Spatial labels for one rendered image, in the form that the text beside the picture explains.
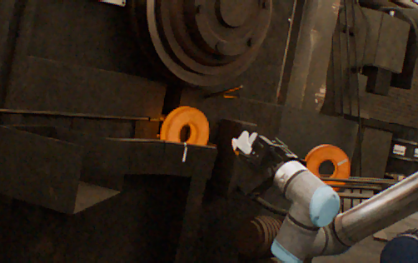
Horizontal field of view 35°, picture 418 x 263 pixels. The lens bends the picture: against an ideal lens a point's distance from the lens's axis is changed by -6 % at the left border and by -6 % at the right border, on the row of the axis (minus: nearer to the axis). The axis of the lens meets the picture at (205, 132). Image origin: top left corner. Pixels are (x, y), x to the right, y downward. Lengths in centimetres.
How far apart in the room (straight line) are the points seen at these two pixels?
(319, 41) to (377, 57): 361
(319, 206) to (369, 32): 836
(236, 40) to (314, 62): 429
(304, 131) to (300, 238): 298
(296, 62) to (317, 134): 193
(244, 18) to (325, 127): 272
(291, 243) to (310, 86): 460
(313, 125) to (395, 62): 560
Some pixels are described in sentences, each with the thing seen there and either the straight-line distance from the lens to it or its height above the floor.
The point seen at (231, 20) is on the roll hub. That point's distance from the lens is 192.
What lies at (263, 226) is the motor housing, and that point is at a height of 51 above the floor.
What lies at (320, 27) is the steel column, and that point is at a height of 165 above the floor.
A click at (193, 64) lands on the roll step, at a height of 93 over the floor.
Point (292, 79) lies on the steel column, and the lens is 645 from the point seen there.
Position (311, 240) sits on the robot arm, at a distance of 169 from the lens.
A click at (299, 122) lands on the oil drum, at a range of 464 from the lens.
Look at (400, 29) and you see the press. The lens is 1016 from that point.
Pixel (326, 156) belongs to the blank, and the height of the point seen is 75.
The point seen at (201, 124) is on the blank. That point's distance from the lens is 204.
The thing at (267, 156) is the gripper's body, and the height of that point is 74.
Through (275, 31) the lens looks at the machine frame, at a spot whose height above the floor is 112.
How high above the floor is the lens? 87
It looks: 3 degrees down
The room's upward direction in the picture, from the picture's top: 11 degrees clockwise
